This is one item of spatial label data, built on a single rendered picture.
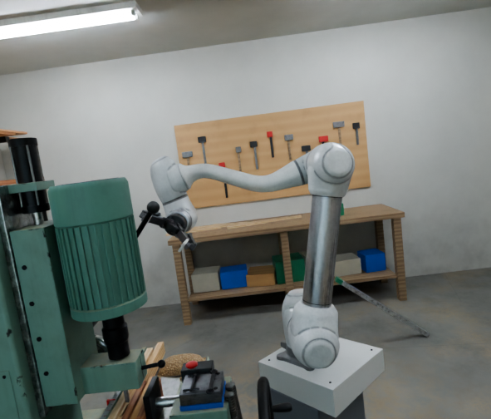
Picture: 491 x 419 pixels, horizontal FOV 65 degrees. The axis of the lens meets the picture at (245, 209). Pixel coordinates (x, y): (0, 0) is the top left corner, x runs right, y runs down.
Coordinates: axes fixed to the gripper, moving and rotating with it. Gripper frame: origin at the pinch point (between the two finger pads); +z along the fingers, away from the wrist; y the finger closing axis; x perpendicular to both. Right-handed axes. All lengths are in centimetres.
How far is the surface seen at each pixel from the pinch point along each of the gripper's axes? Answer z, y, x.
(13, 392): 35, 6, -38
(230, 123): -303, 32, 51
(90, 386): 27.1, -7.3, -33.1
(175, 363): 3.2, -24.3, -30.7
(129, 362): 26.8, -12.0, -22.8
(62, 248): 30.2, 14.0, -5.9
